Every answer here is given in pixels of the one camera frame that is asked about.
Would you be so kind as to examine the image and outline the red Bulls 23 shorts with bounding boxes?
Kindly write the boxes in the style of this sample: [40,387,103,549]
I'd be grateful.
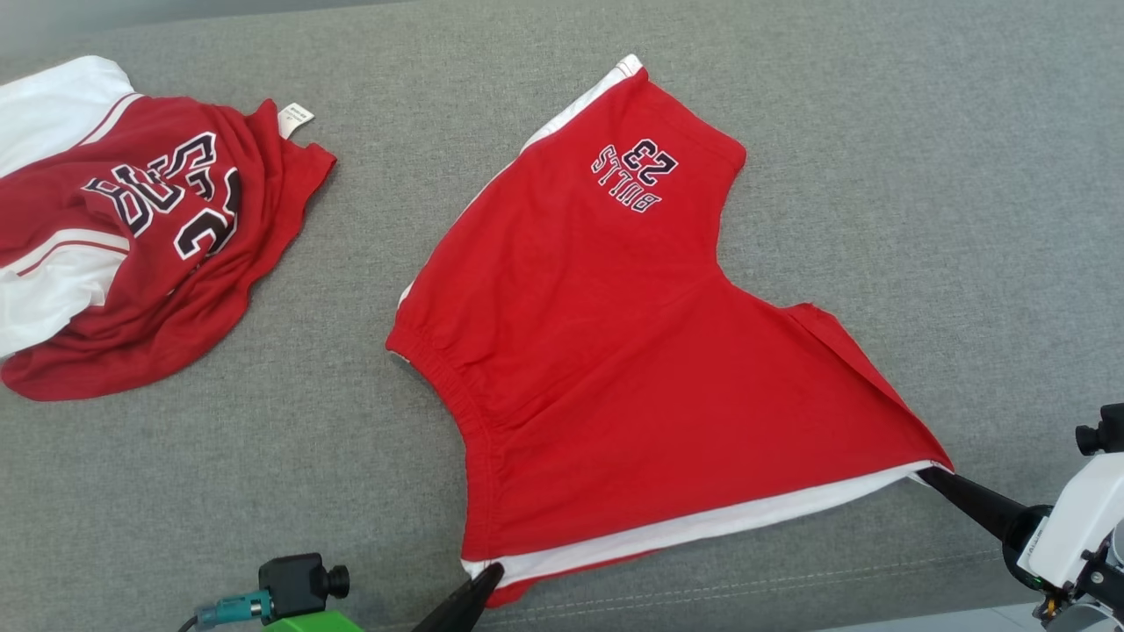
[385,54,955,609]

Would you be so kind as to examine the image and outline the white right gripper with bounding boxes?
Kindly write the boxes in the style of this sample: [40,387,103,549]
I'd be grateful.
[918,452,1124,591]

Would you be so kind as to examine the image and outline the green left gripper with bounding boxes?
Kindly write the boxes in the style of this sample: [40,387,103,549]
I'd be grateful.
[262,562,507,632]

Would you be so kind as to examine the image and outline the teal left camera connector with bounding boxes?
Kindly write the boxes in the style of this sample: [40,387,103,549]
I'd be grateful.
[180,590,273,632]

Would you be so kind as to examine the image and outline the red Bulls basketball jersey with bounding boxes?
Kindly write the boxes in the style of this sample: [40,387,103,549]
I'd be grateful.
[0,55,338,402]

